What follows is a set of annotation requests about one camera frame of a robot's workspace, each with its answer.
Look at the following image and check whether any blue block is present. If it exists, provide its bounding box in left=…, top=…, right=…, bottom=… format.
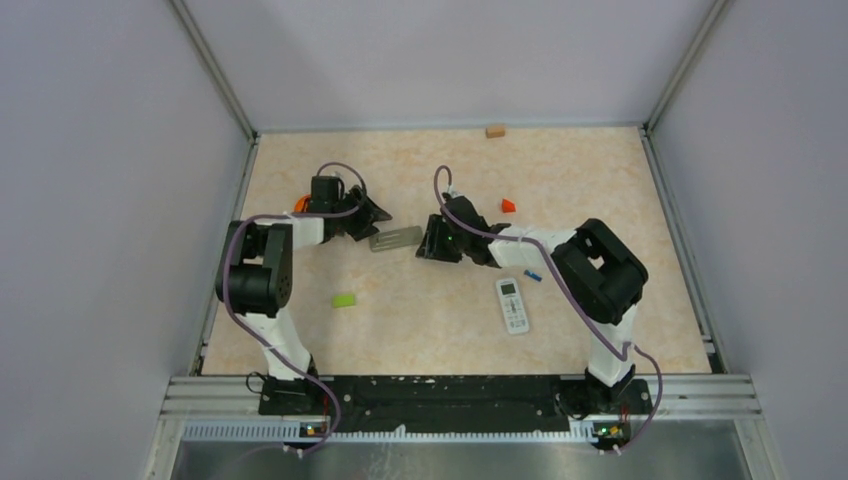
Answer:
left=524, top=270, right=542, bottom=282

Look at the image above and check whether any white remote control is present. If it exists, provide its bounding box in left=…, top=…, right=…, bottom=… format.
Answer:
left=495, top=278, right=530, bottom=335
left=369, top=226, right=424, bottom=253

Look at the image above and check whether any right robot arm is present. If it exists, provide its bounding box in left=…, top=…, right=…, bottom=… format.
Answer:
left=416, top=194, right=649, bottom=412

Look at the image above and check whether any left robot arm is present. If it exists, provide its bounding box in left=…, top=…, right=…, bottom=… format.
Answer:
left=215, top=175, right=392, bottom=414

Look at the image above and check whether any green block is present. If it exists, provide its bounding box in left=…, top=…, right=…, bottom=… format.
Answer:
left=332, top=293, right=357, bottom=309

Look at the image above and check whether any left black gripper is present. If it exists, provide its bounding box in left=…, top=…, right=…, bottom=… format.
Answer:
left=331, top=185, right=391, bottom=241

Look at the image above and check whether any tan wooden block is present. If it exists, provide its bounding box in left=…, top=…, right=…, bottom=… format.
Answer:
left=484, top=124, right=506, bottom=139

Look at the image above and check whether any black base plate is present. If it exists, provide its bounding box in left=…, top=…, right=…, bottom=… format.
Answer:
left=258, top=375, right=653, bottom=434

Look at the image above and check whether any orange tape roll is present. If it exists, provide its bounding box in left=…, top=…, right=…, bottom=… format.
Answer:
left=293, top=194, right=311, bottom=213

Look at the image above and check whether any white remote control upright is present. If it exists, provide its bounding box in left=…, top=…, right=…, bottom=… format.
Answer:
left=495, top=278, right=530, bottom=335

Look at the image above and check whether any red block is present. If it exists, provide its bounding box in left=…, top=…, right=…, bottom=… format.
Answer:
left=500, top=198, right=517, bottom=214

